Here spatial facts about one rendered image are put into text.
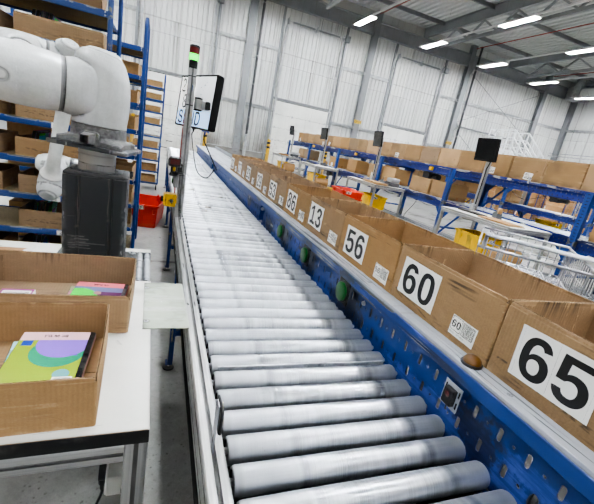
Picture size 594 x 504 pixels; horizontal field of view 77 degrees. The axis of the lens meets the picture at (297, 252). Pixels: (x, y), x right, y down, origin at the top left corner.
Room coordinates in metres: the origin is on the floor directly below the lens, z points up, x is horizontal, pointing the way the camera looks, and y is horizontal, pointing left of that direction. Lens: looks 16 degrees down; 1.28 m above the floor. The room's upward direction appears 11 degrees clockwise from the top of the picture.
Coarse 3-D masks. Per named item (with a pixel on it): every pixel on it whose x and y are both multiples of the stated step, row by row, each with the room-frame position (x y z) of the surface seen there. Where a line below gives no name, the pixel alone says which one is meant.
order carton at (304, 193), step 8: (288, 184) 2.18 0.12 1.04; (296, 184) 2.22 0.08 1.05; (296, 192) 2.03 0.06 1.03; (304, 192) 1.92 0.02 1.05; (312, 192) 2.26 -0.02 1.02; (320, 192) 2.28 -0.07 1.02; (328, 192) 2.30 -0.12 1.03; (336, 192) 2.24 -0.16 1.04; (304, 200) 1.90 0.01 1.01; (352, 200) 2.04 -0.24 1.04; (296, 208) 1.99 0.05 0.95; (304, 208) 1.88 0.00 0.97; (296, 216) 1.97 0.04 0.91; (304, 216) 1.87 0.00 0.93; (304, 224) 1.85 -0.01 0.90
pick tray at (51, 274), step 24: (0, 264) 0.94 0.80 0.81; (24, 264) 0.97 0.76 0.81; (48, 264) 0.99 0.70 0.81; (72, 264) 1.01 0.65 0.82; (96, 264) 1.04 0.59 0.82; (120, 264) 1.06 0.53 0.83; (0, 288) 0.90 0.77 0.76; (24, 288) 0.92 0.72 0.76; (48, 288) 0.95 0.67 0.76; (120, 312) 0.81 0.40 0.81
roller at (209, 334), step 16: (208, 336) 0.89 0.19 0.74; (224, 336) 0.91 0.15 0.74; (240, 336) 0.92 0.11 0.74; (256, 336) 0.94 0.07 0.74; (272, 336) 0.96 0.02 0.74; (288, 336) 0.98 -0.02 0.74; (304, 336) 1.00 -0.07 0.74; (320, 336) 1.02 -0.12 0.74; (336, 336) 1.04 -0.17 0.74; (352, 336) 1.06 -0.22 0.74
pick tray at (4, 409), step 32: (0, 320) 0.68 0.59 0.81; (32, 320) 0.71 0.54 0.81; (64, 320) 0.73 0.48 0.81; (96, 320) 0.76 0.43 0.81; (0, 352) 0.65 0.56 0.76; (96, 352) 0.71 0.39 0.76; (0, 384) 0.46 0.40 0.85; (32, 384) 0.48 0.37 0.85; (64, 384) 0.50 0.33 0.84; (96, 384) 0.52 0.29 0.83; (0, 416) 0.46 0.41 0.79; (32, 416) 0.48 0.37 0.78; (64, 416) 0.50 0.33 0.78; (96, 416) 0.53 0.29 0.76
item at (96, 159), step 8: (64, 144) 1.08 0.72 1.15; (72, 144) 1.08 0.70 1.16; (80, 144) 1.09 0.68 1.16; (80, 152) 1.15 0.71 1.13; (88, 152) 1.14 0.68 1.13; (96, 152) 1.15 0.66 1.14; (104, 152) 1.10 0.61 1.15; (112, 152) 1.11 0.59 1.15; (120, 152) 1.11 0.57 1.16; (128, 152) 1.16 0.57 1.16; (136, 152) 1.24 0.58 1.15; (80, 160) 1.15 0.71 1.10; (88, 160) 1.14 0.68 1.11; (96, 160) 1.15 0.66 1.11; (104, 160) 1.16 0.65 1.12; (112, 160) 1.19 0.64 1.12; (80, 168) 1.15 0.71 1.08; (88, 168) 1.14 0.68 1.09; (96, 168) 1.15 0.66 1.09; (104, 168) 1.16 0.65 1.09; (112, 168) 1.19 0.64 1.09
